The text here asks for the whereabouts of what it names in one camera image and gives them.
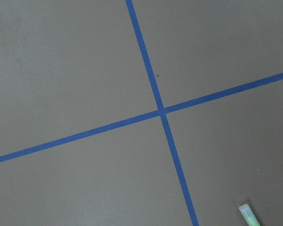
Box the green highlighter pen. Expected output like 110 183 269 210
239 204 260 226

